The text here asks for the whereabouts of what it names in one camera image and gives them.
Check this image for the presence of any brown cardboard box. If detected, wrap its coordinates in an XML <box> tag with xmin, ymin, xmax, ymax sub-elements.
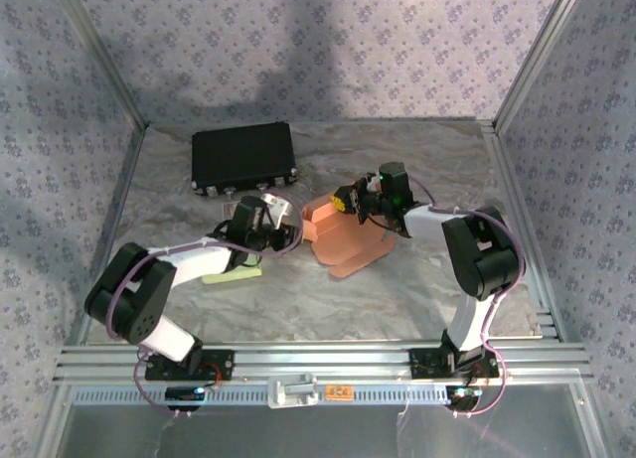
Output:
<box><xmin>300</xmin><ymin>192</ymin><xmax>395</xmax><ymax>282</ymax></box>

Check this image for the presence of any light green box lid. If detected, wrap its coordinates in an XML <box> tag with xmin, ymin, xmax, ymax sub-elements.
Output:
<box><xmin>201</xmin><ymin>262</ymin><xmax>263</xmax><ymax>286</ymax></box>

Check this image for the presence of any black hard case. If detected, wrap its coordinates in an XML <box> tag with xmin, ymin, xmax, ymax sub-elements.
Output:
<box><xmin>191</xmin><ymin>122</ymin><xmax>299</xmax><ymax>200</ymax></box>

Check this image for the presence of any white plastic clamp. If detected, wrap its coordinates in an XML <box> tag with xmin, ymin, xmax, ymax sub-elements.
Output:
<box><xmin>266</xmin><ymin>373</ymin><xmax>320</xmax><ymax>409</ymax></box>

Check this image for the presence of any grey metal base panel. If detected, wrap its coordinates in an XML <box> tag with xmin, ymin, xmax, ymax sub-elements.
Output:
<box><xmin>37</xmin><ymin>385</ymin><xmax>610</xmax><ymax>458</ymax></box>

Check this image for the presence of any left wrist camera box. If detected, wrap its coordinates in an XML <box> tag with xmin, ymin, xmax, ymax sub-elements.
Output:
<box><xmin>259</xmin><ymin>193</ymin><xmax>293</xmax><ymax>228</ymax></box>

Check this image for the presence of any aluminium side rail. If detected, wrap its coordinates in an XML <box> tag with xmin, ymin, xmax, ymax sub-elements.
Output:
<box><xmin>67</xmin><ymin>124</ymin><xmax>150</xmax><ymax>348</ymax></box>
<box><xmin>479</xmin><ymin>121</ymin><xmax>565</xmax><ymax>343</ymax></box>

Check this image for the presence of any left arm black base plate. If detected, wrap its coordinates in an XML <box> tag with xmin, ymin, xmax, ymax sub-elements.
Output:
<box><xmin>143</xmin><ymin>349</ymin><xmax>236</xmax><ymax>382</ymax></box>

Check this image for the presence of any aluminium mounting rail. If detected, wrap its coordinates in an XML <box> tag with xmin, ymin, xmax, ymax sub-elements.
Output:
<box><xmin>52</xmin><ymin>343</ymin><xmax>595</xmax><ymax>385</ymax></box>

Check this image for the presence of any grey slotted cable duct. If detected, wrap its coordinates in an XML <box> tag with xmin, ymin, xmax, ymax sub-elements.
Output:
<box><xmin>72</xmin><ymin>383</ymin><xmax>463</xmax><ymax>407</ymax></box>

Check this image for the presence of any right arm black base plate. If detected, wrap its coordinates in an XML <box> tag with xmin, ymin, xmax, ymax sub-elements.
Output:
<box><xmin>407</xmin><ymin>347</ymin><xmax>501</xmax><ymax>380</ymax></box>

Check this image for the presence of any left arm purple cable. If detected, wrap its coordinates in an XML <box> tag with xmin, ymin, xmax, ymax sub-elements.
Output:
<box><xmin>106</xmin><ymin>192</ymin><xmax>305</xmax><ymax>420</ymax></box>

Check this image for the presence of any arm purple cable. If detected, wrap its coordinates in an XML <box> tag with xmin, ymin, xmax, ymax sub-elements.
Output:
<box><xmin>404</xmin><ymin>172</ymin><xmax>528</xmax><ymax>420</ymax></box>
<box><xmin>106</xmin><ymin>192</ymin><xmax>305</xmax><ymax>420</ymax></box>

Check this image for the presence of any aluminium frame post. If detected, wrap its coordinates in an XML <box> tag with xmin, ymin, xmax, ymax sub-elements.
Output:
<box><xmin>52</xmin><ymin>0</ymin><xmax>151</xmax><ymax>129</ymax></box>
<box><xmin>493</xmin><ymin>0</ymin><xmax>588</xmax><ymax>131</ymax></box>

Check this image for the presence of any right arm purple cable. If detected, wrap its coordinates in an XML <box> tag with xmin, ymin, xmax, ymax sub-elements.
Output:
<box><xmin>404</xmin><ymin>172</ymin><xmax>528</xmax><ymax>420</ymax></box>

